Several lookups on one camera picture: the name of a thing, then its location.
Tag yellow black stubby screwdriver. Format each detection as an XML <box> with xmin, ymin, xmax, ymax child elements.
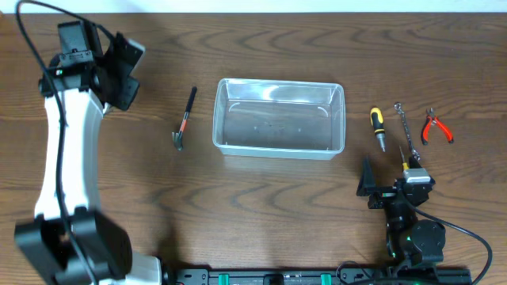
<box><xmin>370</xmin><ymin>107</ymin><xmax>386</xmax><ymax>152</ymax></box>

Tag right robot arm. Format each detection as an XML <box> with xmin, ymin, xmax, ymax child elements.
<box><xmin>356</xmin><ymin>158</ymin><xmax>446</xmax><ymax>277</ymax></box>

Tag red-handled pliers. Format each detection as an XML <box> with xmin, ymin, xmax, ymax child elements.
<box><xmin>420</xmin><ymin>108</ymin><xmax>455</xmax><ymax>146</ymax></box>

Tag thin black yellow screwdriver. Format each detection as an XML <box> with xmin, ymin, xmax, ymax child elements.
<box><xmin>399</xmin><ymin>147</ymin><xmax>410</xmax><ymax>170</ymax></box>

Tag silver combination wrench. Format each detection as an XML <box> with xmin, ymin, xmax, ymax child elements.
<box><xmin>394</xmin><ymin>102</ymin><xmax>421</xmax><ymax>161</ymax></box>

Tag black mounting rail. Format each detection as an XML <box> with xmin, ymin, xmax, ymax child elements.
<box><xmin>162</xmin><ymin>266</ymin><xmax>472</xmax><ymax>285</ymax></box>

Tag clear plastic container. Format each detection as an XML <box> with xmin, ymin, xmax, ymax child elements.
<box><xmin>212</xmin><ymin>78</ymin><xmax>346</xmax><ymax>161</ymax></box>

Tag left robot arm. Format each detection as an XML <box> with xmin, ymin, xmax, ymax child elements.
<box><xmin>14</xmin><ymin>27</ymin><xmax>166</xmax><ymax>284</ymax></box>

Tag small black-handled hammer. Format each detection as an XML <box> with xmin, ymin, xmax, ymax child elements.
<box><xmin>172</xmin><ymin>86</ymin><xmax>198</xmax><ymax>151</ymax></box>

